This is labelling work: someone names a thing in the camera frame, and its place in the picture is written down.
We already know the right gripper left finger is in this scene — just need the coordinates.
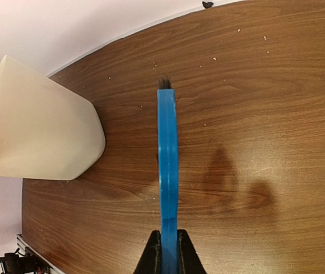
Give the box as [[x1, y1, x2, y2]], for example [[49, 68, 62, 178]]
[[133, 230, 161, 274]]

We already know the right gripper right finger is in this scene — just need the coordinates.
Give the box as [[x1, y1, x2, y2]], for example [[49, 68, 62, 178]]
[[177, 229, 207, 274]]

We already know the blue hand brush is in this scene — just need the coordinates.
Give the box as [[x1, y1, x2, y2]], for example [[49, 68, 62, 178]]
[[157, 77, 179, 273]]

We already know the cream plastic waste bin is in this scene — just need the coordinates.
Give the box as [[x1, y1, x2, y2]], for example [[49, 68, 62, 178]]
[[0, 56, 105, 180]]

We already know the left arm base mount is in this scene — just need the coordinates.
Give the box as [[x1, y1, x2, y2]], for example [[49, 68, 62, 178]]
[[0, 249, 49, 274]]

